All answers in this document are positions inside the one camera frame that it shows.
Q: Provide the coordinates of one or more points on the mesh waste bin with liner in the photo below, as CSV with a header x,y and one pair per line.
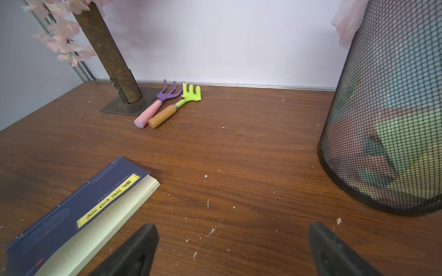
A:
x,y
382,139

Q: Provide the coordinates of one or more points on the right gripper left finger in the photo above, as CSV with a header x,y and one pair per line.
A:
x,y
134,257

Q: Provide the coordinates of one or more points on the dark blue paperback book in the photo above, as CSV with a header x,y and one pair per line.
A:
x,y
65,239

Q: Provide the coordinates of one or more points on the pink artificial blossom tree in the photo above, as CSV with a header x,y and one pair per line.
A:
x,y
77,32

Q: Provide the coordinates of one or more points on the green toy garden rake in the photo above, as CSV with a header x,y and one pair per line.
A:
x,y
189,94

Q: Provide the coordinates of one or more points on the purple toy garden fork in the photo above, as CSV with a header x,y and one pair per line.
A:
x,y
142,120

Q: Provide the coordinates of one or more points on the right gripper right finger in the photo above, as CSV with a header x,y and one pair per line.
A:
x,y
333,257

